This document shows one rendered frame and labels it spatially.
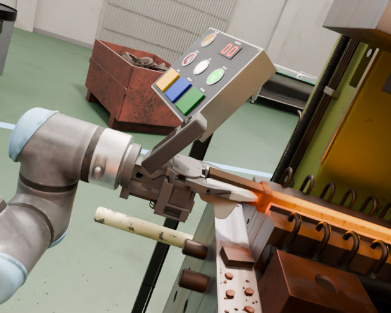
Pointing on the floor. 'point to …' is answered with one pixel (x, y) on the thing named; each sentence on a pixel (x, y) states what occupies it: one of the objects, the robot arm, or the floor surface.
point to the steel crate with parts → (129, 88)
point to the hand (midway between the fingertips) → (251, 190)
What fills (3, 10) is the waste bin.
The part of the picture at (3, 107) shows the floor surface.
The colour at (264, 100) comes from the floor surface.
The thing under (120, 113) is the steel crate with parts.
